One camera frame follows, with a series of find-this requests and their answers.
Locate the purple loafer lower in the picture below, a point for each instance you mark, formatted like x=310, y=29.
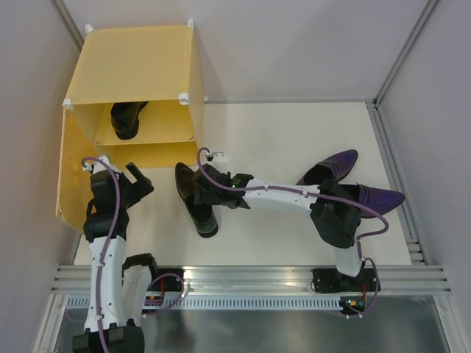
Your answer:
x=381, y=201

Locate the black pointed loafer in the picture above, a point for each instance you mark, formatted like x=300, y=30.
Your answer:
x=202, y=215

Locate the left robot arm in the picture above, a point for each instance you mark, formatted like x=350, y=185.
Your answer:
x=118, y=283

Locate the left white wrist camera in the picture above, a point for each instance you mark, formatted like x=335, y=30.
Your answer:
x=94, y=165

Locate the right aluminium frame profile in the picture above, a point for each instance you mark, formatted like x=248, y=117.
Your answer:
x=421, y=58

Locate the purple loafer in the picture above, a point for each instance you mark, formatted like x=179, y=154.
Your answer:
x=335, y=167
x=381, y=201

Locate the purple loafer upper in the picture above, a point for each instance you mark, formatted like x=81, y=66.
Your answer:
x=335, y=167

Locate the black leather shoe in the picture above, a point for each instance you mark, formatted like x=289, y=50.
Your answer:
x=125, y=118

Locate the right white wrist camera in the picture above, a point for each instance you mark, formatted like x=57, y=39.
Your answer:
x=218, y=160

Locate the white slotted cable duct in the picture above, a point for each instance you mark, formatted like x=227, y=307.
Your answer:
x=230, y=303

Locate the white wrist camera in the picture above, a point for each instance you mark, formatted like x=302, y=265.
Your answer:
x=94, y=165
x=218, y=160

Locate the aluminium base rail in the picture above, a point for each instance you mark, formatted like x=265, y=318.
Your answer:
x=395, y=280

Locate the yellow shoe cabinet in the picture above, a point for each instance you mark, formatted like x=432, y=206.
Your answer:
x=157, y=64

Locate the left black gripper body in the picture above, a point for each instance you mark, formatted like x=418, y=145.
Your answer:
x=130, y=193

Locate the left aluminium frame post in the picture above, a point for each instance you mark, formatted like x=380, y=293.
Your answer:
x=68, y=23

